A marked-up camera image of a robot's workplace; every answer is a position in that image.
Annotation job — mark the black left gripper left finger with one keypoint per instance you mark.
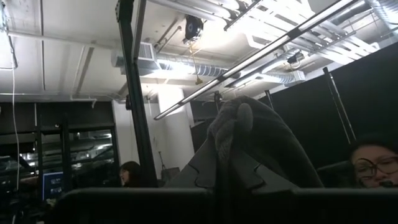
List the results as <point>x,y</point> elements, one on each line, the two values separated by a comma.
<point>199,174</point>

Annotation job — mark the long ceiling light strip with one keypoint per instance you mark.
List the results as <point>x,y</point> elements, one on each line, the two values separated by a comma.
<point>248,62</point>

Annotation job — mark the person's glasses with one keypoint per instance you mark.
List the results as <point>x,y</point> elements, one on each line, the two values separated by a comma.
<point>362,168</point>

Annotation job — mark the person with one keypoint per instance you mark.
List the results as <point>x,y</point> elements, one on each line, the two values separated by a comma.
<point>132,172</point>
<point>370,179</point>

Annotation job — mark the black partition panel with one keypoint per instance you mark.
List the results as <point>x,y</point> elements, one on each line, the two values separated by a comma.
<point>367,102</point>

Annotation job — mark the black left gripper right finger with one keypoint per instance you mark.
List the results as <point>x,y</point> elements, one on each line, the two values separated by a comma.
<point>248,177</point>

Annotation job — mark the black office chair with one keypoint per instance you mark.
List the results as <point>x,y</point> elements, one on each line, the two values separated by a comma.
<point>335,174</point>

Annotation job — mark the white ceiling vent unit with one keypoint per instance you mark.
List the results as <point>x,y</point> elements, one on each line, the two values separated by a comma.
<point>149,53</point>

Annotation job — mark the blue lit monitor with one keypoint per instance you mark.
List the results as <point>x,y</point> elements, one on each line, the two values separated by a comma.
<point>53,185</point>

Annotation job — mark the dark grey baseball cap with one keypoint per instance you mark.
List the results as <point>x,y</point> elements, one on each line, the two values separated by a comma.
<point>273,140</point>

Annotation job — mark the silver spiral air duct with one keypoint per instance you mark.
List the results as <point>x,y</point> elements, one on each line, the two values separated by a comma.
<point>202,70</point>

